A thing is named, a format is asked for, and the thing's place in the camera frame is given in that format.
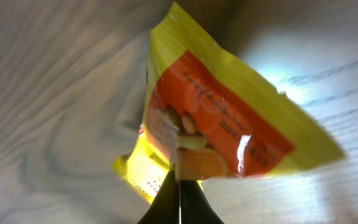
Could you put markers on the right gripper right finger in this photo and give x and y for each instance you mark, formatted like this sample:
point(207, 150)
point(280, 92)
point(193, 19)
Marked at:
point(195, 208)

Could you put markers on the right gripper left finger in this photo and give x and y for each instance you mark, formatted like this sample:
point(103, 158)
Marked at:
point(165, 206)

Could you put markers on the yellow orange snack packet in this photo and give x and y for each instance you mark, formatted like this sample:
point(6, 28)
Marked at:
point(209, 115)

